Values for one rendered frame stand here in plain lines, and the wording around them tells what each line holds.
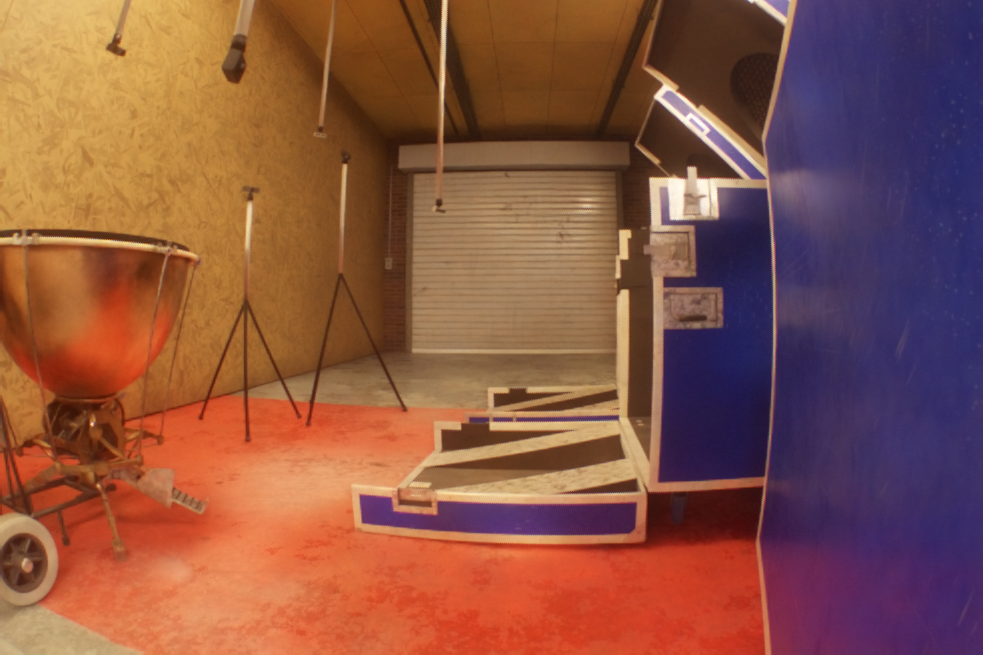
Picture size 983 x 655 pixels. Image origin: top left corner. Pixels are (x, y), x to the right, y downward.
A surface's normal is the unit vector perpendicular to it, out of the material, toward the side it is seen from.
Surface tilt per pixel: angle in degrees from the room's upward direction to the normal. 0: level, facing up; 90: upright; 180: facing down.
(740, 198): 90
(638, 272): 90
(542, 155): 90
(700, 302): 90
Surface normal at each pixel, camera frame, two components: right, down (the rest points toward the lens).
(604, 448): -0.16, -0.04
